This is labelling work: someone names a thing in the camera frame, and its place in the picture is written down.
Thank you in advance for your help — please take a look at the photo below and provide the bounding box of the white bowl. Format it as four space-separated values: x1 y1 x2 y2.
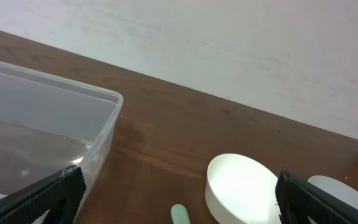
205 153 281 224

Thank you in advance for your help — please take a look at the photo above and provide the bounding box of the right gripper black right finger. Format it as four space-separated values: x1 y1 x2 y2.
275 170 358 224

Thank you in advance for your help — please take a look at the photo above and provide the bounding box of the yellow bowl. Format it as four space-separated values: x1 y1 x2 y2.
308 175 358 223

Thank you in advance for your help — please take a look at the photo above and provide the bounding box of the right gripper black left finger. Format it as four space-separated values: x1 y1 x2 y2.
0 165 86 224

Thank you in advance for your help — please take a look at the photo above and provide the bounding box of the mint green spoon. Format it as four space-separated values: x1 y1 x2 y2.
170 204 190 224

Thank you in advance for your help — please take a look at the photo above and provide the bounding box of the clear plastic container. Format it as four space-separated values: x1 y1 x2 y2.
0 62 124 220

